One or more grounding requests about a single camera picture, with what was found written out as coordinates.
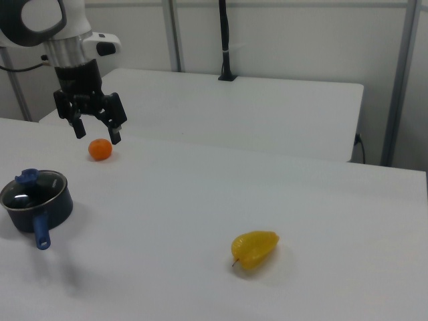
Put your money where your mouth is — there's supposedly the black pole with clamp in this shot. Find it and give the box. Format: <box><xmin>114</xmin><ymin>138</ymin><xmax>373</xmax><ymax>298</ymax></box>
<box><xmin>217</xmin><ymin>0</ymin><xmax>238</xmax><ymax>82</ymax></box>

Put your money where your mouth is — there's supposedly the aluminium frame post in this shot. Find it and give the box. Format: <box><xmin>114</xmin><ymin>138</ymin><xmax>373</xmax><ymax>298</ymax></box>
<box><xmin>380</xmin><ymin>0</ymin><xmax>426</xmax><ymax>168</ymax></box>
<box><xmin>163</xmin><ymin>0</ymin><xmax>185</xmax><ymax>72</ymax></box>

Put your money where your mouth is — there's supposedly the orange mandarin fruit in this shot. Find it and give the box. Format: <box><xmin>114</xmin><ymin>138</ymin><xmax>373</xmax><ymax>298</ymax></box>
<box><xmin>88</xmin><ymin>138</ymin><xmax>113</xmax><ymax>162</ymax></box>

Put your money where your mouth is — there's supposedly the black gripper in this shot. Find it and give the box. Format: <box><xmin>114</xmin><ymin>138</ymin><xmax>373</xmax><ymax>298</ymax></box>
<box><xmin>53</xmin><ymin>59</ymin><xmax>128</xmax><ymax>145</ymax></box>

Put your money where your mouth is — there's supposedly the glass lid with blue knob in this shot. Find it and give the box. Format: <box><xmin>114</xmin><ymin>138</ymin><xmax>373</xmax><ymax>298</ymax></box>
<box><xmin>0</xmin><ymin>168</ymin><xmax>68</xmax><ymax>210</ymax></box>

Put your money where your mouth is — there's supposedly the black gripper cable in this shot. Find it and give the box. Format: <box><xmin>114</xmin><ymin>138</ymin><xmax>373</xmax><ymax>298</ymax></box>
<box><xmin>0</xmin><ymin>55</ymin><xmax>51</xmax><ymax>72</ymax></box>

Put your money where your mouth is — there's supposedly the white side table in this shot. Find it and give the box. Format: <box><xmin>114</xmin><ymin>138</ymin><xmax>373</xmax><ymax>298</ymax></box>
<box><xmin>38</xmin><ymin>68</ymin><xmax>364</xmax><ymax>164</ymax></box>

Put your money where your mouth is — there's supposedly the dark saucepan with blue handle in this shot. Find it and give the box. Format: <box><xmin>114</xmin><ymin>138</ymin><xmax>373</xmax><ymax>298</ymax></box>
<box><xmin>0</xmin><ymin>170</ymin><xmax>74</xmax><ymax>250</ymax></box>

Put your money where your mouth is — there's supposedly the yellow starfruit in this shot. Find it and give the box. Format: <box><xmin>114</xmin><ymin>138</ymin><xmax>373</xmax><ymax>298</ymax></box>
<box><xmin>231</xmin><ymin>230</ymin><xmax>280</xmax><ymax>271</ymax></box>

